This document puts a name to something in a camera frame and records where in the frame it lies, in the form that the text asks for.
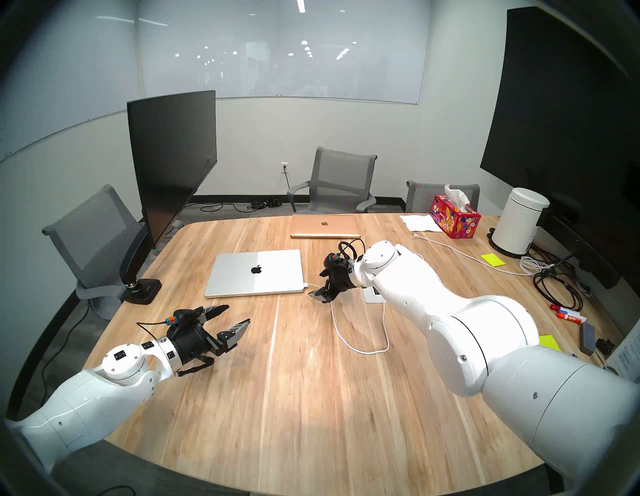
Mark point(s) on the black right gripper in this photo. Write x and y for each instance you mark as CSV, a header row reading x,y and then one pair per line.
x,y
341,282

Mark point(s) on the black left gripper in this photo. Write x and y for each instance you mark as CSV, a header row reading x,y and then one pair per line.
x,y
192,342

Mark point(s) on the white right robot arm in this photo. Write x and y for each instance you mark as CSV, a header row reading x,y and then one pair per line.
x,y
475,325

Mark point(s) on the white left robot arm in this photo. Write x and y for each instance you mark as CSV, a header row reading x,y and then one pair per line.
x,y
85,400

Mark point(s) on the silver MacBook laptop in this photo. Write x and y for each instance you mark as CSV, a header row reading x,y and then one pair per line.
x,y
240,281

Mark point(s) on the gold MacBook laptop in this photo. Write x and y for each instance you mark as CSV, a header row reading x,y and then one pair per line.
x,y
315,229

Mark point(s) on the black curved desk monitor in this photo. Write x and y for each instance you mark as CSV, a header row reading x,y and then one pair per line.
x,y
170,160

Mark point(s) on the table power outlet panel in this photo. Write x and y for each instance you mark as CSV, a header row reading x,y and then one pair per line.
x,y
372,298

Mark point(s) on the white paper napkin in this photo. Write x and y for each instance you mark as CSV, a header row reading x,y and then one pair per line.
x,y
420,223

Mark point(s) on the grey mesh chair with armrests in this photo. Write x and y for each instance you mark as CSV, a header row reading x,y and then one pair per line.
x,y
342,172

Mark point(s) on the grey mesh office chair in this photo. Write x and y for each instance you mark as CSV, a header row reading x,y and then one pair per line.
x,y
425,197

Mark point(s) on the colourful floral tissue box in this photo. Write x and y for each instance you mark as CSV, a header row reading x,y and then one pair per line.
x,y
452,219

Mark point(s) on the grey mesh armless chair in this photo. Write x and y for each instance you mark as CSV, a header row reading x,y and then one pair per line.
x,y
95,235

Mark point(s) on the small yellow sticky note pad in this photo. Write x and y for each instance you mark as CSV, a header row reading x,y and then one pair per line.
x,y
493,259

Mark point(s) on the white cylindrical bin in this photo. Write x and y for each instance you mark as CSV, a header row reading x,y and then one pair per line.
x,y
517,222

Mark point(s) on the large yellow sticky note pad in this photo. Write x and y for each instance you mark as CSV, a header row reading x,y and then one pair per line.
x,y
550,342

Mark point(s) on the whiteboard marker orange label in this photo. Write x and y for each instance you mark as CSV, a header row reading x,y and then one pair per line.
x,y
572,318

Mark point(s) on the grey whiteboard eraser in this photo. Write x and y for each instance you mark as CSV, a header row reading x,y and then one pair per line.
x,y
588,340

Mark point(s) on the black video bar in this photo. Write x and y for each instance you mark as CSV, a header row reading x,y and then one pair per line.
x,y
595,260

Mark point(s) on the small black clip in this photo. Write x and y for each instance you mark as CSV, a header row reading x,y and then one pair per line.
x,y
605,347

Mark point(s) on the white printed paper sheet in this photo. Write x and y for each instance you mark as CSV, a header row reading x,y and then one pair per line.
x,y
627,355

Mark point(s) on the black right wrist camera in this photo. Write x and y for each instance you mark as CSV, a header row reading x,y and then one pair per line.
x,y
335,260

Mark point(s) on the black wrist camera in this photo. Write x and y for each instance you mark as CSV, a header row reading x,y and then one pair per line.
x,y
181,316
335,260

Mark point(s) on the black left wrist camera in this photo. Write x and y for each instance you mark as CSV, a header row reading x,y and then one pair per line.
x,y
181,316

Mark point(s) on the wide glass wall whiteboard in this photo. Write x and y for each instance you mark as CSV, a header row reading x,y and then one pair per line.
x,y
285,50

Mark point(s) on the frosted glass wall panel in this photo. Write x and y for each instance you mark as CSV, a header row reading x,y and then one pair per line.
x,y
70,80

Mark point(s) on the large black wall television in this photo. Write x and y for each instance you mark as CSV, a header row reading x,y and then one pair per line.
x,y
565,125

